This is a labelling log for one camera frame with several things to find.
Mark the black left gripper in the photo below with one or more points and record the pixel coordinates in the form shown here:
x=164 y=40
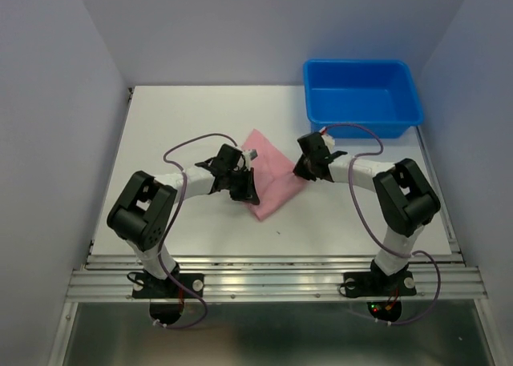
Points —
x=248 y=195

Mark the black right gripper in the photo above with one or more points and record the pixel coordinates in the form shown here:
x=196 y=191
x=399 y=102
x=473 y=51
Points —
x=299 y=171

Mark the pink t-shirt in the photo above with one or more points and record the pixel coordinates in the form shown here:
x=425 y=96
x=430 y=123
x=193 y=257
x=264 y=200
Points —
x=274 y=180

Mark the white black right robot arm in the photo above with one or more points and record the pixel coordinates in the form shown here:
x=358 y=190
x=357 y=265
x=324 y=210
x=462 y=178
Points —
x=407 y=200

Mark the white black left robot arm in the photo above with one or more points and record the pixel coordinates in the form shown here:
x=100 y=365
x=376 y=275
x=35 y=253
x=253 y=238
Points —
x=146 y=207

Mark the blue plastic bin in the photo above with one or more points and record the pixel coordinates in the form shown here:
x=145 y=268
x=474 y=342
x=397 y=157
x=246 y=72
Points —
x=379 y=95

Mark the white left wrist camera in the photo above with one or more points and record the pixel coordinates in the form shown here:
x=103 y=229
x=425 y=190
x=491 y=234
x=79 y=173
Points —
x=247 y=157

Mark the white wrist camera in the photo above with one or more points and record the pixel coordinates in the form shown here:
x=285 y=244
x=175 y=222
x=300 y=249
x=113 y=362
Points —
x=247 y=157
x=328 y=140

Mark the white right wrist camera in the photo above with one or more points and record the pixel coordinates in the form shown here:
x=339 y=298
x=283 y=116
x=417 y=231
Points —
x=328 y=140

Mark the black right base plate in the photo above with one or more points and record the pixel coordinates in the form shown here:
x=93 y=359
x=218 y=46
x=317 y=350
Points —
x=374 y=285

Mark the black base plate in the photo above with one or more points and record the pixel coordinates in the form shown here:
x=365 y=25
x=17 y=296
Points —
x=374 y=285
x=145 y=286

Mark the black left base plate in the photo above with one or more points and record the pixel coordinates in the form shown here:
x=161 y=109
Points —
x=145 y=286

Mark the aluminium mounting rail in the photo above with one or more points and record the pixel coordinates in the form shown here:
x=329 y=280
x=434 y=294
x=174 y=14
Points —
x=238 y=279

